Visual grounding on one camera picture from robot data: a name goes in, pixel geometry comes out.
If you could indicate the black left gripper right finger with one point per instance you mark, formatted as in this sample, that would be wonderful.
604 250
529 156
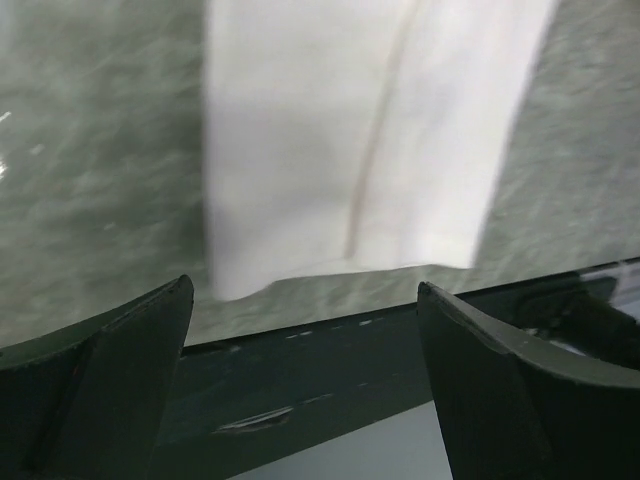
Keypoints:
556 400

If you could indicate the white Coca-Cola t-shirt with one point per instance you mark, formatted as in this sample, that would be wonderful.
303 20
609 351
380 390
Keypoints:
357 136

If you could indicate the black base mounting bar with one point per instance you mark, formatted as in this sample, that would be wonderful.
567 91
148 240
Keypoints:
242 403

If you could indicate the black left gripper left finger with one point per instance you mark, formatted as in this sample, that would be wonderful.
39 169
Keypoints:
86 401

